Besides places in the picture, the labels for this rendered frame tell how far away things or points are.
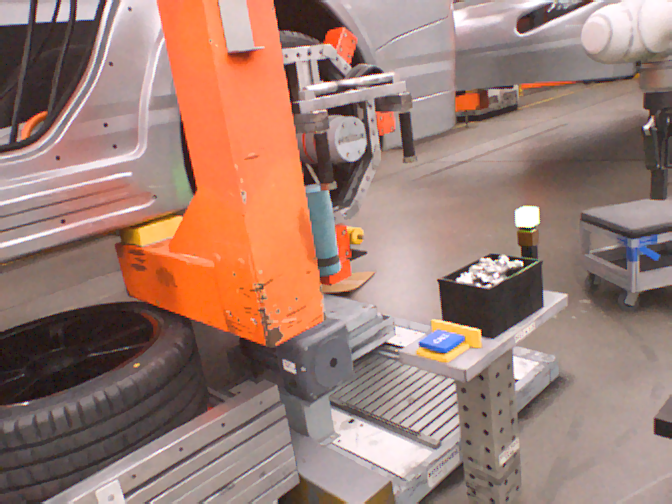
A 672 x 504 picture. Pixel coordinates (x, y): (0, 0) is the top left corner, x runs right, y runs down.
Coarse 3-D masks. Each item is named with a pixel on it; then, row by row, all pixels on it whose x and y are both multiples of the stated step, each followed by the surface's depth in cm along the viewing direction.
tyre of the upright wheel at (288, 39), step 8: (280, 32) 177; (288, 32) 179; (296, 32) 182; (280, 40) 177; (288, 40) 179; (296, 40) 181; (304, 40) 183; (312, 40) 185; (288, 48) 179; (352, 104) 199; (352, 112) 200; (184, 136) 173; (184, 144) 174; (184, 152) 175; (184, 160) 176; (192, 168) 174; (192, 176) 176; (192, 184) 178
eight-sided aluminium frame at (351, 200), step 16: (304, 48) 173; (320, 48) 177; (320, 64) 184; (336, 64) 182; (336, 80) 189; (368, 112) 193; (368, 128) 194; (368, 144) 197; (368, 160) 197; (352, 176) 199; (368, 176) 197; (352, 192) 198; (336, 208) 194; (352, 208) 193
